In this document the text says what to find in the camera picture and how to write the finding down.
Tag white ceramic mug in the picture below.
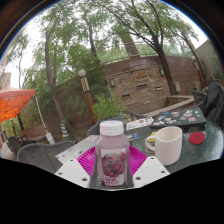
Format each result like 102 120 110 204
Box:
144 125 184 167

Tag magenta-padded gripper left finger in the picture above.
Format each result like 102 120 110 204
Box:
54 145 101 189

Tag grey wicker chair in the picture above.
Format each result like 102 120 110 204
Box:
16 139 76 174
87 110 148 136

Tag pink juice bottle white cap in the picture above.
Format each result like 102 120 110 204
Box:
94 120 130 188

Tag yellow card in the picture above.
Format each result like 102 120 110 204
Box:
148 131 158 144

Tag black laptop with stickers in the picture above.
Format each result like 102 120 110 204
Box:
149 106 207 130

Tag lamp post with globe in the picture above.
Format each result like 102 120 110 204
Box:
78 68 98 124

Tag white sticker sheet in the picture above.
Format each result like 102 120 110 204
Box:
125 116 155 131

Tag black backpack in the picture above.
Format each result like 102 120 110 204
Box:
203 81 224 129

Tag orange canopy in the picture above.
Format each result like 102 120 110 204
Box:
0 84 37 123

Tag small blue card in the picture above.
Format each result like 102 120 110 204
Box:
126 132 142 141

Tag silver laptop with stickers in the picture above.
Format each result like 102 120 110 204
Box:
54 133 101 164

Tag blue yellow striped cone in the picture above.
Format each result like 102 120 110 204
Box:
59 120 70 138

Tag flat round red coaster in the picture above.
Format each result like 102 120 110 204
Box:
188 131 206 145

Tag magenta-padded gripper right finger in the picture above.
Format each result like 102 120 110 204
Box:
124 144 171 188

